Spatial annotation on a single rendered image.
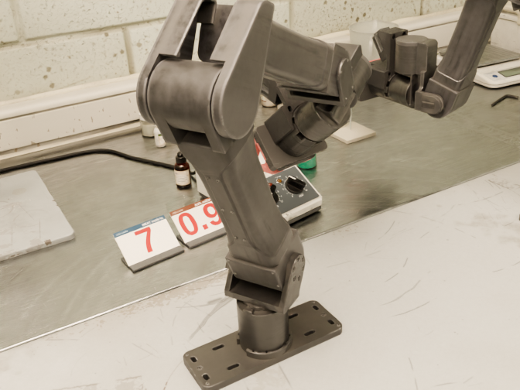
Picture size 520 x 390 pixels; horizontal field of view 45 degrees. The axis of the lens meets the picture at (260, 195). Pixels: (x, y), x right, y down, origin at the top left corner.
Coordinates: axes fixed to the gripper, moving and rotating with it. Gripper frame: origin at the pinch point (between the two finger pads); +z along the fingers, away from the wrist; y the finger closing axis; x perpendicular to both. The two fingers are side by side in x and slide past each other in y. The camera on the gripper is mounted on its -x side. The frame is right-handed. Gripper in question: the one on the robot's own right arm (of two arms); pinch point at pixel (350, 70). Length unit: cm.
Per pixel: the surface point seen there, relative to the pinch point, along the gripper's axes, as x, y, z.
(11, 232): 13, 72, 0
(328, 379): 15, 48, -56
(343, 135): 13.5, 2.5, -1.0
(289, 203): 10.9, 31.7, -23.4
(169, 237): 13, 51, -18
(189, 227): 12, 48, -18
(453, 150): 14.6, -11.0, -19.5
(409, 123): 14.4, -14.3, -3.3
